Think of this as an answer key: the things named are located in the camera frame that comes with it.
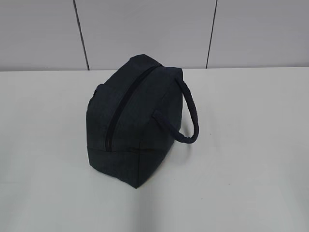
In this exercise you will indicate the navy blue lunch bag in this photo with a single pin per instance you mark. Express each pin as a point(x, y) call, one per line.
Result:
point(133, 119)

